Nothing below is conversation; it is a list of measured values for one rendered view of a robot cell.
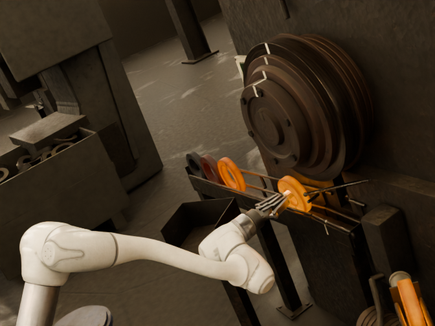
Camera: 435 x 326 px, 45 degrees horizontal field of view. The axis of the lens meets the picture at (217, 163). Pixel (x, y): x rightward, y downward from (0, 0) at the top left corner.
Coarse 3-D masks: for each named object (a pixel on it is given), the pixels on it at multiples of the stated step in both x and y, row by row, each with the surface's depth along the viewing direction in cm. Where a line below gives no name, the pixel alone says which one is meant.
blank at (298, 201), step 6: (282, 180) 190; (288, 180) 188; (294, 180) 187; (282, 186) 193; (288, 186) 189; (294, 186) 186; (300, 186) 186; (282, 192) 196; (294, 192) 187; (300, 192) 185; (306, 192) 186; (294, 198) 195; (300, 198) 185; (306, 198) 186; (294, 204) 193; (300, 204) 188; (306, 204) 186; (306, 210) 188
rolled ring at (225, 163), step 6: (222, 162) 236; (228, 162) 233; (222, 168) 243; (228, 168) 234; (234, 168) 232; (222, 174) 245; (228, 174) 246; (234, 174) 231; (240, 174) 232; (228, 180) 245; (240, 180) 232; (234, 186) 243; (240, 186) 233
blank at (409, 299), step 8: (400, 280) 131; (408, 280) 128; (400, 288) 126; (408, 288) 125; (408, 296) 124; (416, 296) 123; (408, 304) 123; (416, 304) 122; (408, 312) 122; (416, 312) 122; (408, 320) 131; (416, 320) 121; (424, 320) 121
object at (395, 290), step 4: (412, 284) 135; (416, 284) 135; (392, 288) 136; (396, 288) 136; (416, 288) 135; (392, 292) 137; (396, 292) 136; (416, 292) 136; (420, 292) 136; (392, 296) 137; (396, 296) 137; (400, 296) 137; (420, 296) 136; (396, 300) 137; (400, 300) 137; (400, 304) 137; (400, 308) 138; (404, 312) 138; (404, 316) 139
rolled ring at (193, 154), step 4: (192, 152) 269; (188, 156) 271; (192, 156) 266; (196, 156) 265; (188, 160) 275; (192, 160) 276; (196, 160) 264; (188, 164) 278; (192, 164) 277; (200, 164) 264; (192, 168) 278; (196, 168) 278; (200, 168) 265; (192, 172) 279; (196, 172) 278; (200, 172) 278; (200, 176) 276; (204, 176) 266
